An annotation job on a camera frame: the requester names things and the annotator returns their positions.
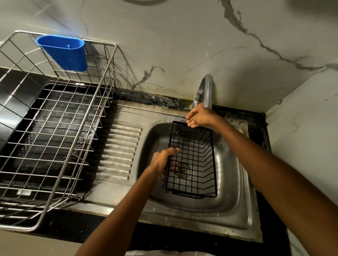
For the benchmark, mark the person's left hand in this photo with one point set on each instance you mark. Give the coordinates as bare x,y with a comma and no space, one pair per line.
159,162

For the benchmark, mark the person's right hand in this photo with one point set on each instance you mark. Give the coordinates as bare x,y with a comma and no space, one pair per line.
204,116

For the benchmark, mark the black wire basket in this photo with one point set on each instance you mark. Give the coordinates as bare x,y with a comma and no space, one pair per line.
214,171

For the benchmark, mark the person's left forearm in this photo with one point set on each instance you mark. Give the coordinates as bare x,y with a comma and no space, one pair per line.
118,219

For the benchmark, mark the person's right forearm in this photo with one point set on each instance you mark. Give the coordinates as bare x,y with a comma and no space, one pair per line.
280,184

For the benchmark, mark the person's patterned clothing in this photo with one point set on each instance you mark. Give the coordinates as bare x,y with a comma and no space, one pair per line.
169,253

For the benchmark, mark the chrome sink faucet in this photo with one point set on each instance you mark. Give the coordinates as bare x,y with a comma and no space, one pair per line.
208,92

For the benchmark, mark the round sink drain strainer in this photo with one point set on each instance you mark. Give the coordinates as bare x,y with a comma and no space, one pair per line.
184,170

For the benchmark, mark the stainless steel sink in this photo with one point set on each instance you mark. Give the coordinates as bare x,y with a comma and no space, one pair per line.
121,150

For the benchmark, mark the dark steel drip tray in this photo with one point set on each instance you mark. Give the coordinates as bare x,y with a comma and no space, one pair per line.
55,126

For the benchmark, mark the blue plastic cutlery holder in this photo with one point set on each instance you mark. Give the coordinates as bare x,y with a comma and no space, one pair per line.
66,54

